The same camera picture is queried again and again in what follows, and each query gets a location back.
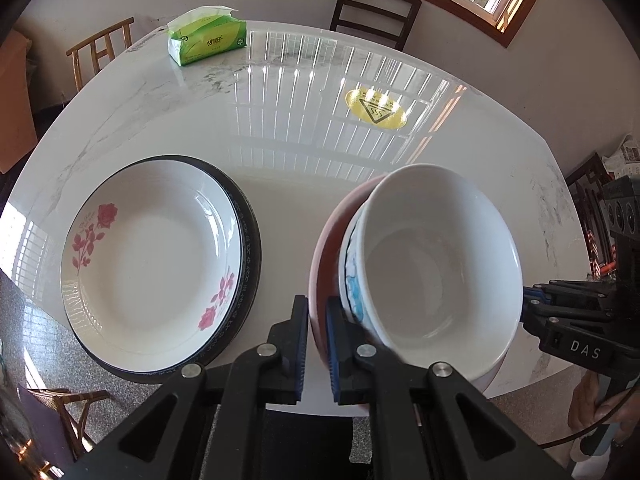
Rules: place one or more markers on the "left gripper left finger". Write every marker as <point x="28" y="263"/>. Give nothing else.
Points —
<point x="285" y="377"/>

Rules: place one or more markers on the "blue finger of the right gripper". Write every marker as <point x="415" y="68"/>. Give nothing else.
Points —
<point x="535" y="296"/>

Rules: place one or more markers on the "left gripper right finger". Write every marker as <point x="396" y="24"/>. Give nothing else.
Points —
<point x="352" y="376"/>

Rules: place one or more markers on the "pink bowl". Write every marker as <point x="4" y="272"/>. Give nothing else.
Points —
<point x="325" y="269"/>

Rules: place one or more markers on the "white ribbed bowl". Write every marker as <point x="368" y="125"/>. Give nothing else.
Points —
<point x="435" y="269"/>

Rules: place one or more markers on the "large blue white plate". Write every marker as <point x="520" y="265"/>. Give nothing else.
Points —
<point x="250" y="259"/>

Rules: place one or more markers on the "white plate pink flowers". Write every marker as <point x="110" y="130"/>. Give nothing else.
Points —
<point x="150" y="259"/>

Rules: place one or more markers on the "person's right hand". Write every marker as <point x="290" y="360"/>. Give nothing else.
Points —
<point x="585" y="408"/>

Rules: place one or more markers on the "dark carved wooden bench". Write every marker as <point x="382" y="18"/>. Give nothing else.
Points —
<point x="586" y="184"/>

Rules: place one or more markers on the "wicker stool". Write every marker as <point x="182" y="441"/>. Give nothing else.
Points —
<point x="74" y="428"/>

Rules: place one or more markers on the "yellow warning sticker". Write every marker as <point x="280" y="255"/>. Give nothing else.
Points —
<point x="376" y="108"/>

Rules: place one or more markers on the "dark wooden chair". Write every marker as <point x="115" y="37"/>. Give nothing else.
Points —
<point x="390" y="21"/>

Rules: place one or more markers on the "green tissue pack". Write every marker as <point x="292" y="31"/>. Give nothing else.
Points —
<point x="204" y="32"/>

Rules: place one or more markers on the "light wooden chair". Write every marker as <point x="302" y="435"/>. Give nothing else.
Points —
<point x="100" y="47"/>

